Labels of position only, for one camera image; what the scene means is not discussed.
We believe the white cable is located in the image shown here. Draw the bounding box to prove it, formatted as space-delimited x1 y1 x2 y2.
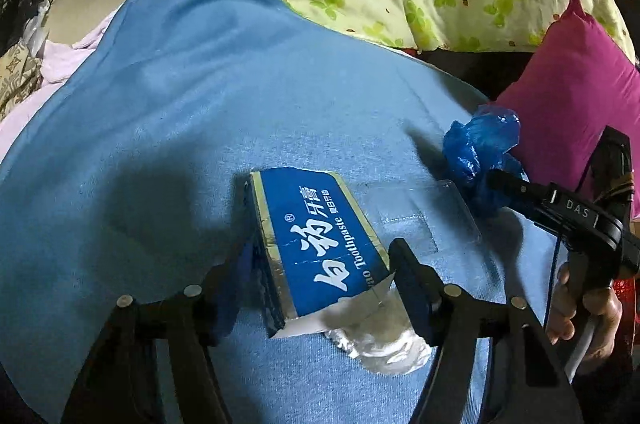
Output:
562 311 598 387

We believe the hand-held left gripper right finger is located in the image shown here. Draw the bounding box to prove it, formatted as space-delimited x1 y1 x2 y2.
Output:
387 238 586 424

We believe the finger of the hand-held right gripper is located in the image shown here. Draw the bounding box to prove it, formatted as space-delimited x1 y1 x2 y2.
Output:
487 169 551 214

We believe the blue toothpaste box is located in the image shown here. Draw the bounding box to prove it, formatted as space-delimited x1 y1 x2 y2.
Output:
245 168 398 339

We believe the light blue blanket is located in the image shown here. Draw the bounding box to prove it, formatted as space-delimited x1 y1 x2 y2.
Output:
0 0 566 424

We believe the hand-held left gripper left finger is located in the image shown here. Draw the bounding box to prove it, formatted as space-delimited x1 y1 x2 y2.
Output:
60 237 267 424

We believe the blue plastic bag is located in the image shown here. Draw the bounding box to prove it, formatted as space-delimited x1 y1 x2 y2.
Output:
442 104 531 217

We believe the beige patterned cloth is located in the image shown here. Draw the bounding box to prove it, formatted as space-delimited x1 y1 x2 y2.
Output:
0 42 43 120

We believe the person's right hand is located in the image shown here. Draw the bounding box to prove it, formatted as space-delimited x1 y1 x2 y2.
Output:
545 261 623 375

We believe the pale pink cloth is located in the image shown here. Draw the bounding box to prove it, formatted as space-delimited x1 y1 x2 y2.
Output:
0 12 121 140

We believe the cream pillow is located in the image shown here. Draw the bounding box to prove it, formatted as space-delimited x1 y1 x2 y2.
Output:
42 0 146 45

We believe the clear plastic packaging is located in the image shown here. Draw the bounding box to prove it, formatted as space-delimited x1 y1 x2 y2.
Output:
345 178 483 255

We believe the white plastic wrap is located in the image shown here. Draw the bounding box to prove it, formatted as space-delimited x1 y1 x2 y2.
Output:
320 277 433 375

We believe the magenta pillow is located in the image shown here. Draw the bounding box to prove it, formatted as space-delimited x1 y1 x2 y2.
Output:
492 0 640 222

